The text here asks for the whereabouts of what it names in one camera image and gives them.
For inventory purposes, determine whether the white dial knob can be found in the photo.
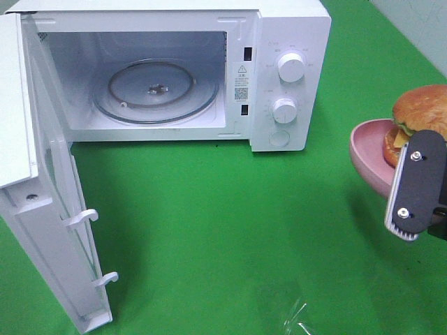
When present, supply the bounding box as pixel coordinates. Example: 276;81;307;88
277;52;305;83
272;98;298;124

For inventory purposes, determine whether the green table mat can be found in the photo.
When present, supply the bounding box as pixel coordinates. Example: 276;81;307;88
1;1;446;334

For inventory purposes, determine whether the burger with cheese and lettuce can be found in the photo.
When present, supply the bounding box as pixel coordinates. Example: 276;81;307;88
383;84;446;168

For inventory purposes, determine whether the white microwave oven body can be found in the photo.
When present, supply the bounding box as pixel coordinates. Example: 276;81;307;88
3;1;331;151

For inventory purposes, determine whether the glass microwave turntable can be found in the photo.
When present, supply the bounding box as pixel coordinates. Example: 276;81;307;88
92;59;220;125

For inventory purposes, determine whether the round door release button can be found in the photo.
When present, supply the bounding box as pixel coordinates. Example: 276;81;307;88
269;130;290;147

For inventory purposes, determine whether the pink plate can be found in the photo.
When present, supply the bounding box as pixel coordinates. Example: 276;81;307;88
349;119;395;198

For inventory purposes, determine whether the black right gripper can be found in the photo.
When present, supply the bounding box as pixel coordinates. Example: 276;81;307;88
427;207;447;241

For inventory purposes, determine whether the white microwave door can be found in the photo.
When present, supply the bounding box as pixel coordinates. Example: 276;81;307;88
1;13;118;334

